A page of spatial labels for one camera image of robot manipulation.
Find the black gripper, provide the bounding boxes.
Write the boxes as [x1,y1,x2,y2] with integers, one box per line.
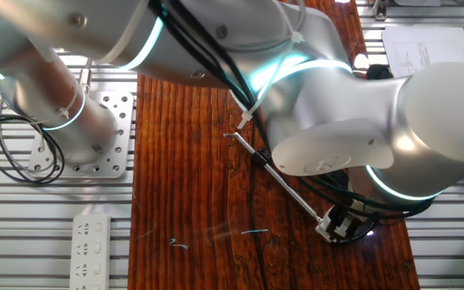
[325,195,380,243]

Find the black metal C-clamp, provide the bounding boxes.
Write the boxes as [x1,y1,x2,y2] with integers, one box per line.
[222,131,378,245]

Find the white zip tie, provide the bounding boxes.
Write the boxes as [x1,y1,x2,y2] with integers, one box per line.
[236,31,305,130]

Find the brown wooden board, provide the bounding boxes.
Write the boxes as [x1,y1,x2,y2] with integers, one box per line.
[126,0,421,290]

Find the printed paper sheets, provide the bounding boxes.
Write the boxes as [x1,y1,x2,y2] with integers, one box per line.
[381,26,464,78]

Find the white power strip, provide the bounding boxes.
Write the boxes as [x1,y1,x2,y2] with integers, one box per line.
[68,212,112,290]

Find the thin black cable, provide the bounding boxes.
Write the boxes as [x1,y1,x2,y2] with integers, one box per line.
[296,175,382,222]

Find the thick black cable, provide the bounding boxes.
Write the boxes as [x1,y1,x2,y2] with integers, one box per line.
[147,0,434,222]

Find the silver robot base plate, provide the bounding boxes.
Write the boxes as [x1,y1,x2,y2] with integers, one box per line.
[28,90,135,180]

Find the thick grey robot cable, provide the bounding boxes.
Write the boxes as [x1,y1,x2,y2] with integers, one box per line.
[79,58,94,94]

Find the thin white cable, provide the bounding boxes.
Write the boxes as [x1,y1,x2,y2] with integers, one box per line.
[0,86,84,174]

